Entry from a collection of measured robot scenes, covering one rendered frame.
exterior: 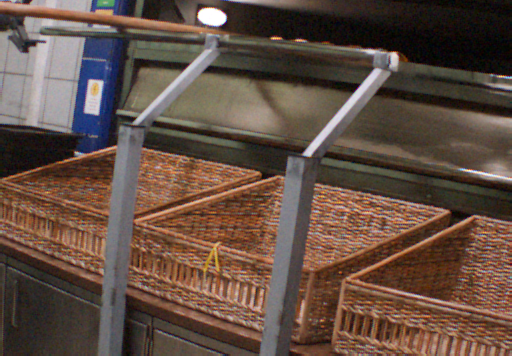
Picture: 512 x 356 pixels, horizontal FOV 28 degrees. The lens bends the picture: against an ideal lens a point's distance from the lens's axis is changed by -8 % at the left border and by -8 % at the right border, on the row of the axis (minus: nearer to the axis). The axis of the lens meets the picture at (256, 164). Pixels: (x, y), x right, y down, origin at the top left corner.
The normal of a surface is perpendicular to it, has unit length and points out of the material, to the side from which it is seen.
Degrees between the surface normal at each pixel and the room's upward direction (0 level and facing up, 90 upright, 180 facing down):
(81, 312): 90
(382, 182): 90
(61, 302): 90
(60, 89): 90
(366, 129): 70
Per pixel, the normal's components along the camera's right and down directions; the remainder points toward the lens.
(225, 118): -0.58, -0.38
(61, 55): -0.67, -0.04
